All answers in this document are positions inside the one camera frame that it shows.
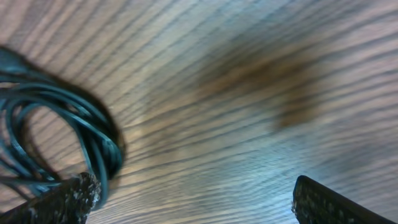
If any black usb cable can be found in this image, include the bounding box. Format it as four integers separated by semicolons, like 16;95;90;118
0;46;127;211

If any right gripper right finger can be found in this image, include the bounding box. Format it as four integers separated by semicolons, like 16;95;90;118
292;175;396;224

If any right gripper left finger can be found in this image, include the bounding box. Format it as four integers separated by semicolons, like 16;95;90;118
1;172;101;224

